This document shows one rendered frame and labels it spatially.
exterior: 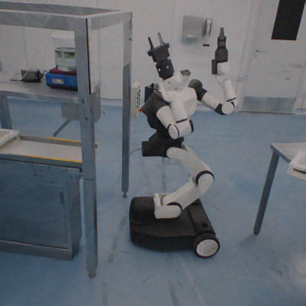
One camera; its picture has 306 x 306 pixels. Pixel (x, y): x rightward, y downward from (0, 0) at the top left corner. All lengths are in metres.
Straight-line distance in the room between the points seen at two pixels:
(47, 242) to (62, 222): 0.23
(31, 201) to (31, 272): 0.51
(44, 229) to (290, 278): 1.76
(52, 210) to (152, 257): 0.81
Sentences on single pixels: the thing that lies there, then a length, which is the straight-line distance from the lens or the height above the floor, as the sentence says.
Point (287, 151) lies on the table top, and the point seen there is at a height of 0.82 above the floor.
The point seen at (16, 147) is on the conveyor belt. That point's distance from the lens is 2.22.
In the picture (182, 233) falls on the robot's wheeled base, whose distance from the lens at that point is 2.44.
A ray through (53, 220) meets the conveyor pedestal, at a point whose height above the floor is 0.36.
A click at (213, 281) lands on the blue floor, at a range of 2.40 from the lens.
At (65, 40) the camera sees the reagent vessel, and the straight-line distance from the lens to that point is 1.81.
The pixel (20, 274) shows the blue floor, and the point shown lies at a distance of 2.48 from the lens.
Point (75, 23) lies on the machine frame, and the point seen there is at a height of 1.60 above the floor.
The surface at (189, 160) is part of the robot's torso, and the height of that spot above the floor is 0.72.
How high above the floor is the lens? 1.73
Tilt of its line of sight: 27 degrees down
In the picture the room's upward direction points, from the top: 4 degrees clockwise
